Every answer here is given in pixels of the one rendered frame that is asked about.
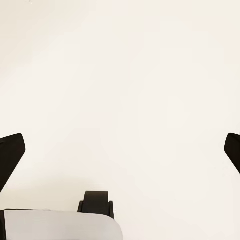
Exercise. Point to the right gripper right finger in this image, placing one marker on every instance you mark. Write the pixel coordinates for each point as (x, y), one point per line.
(232, 149)

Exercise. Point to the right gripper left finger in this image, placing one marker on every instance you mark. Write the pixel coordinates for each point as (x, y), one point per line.
(12, 149)

